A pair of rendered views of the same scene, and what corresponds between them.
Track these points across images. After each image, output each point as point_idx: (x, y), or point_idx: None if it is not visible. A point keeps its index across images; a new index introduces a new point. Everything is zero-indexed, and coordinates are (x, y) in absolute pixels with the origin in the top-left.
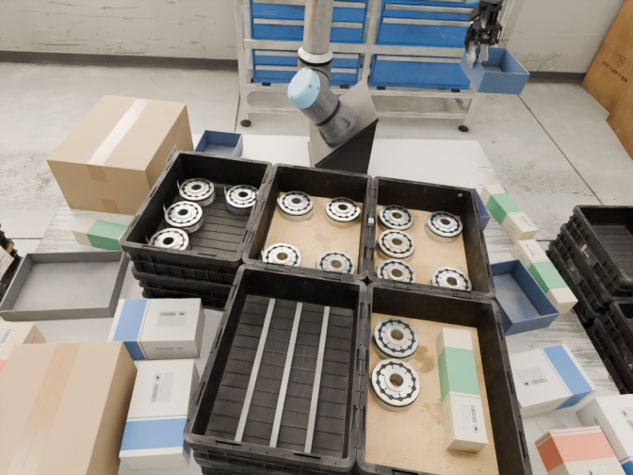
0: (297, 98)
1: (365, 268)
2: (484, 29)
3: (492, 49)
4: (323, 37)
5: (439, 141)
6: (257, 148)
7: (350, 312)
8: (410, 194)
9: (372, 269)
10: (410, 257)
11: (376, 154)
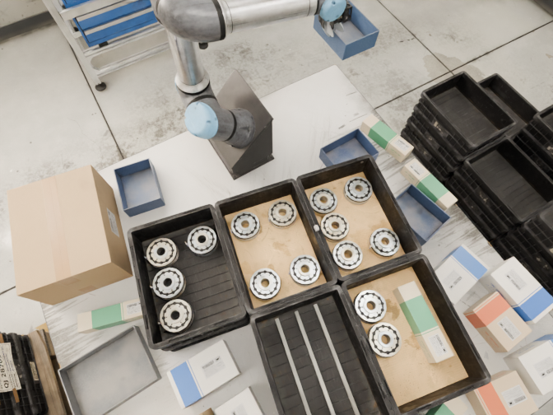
0: (202, 135)
1: (332, 272)
2: None
3: None
4: (198, 69)
5: (307, 80)
6: (165, 160)
7: (331, 298)
8: (325, 176)
9: (337, 270)
10: None
11: None
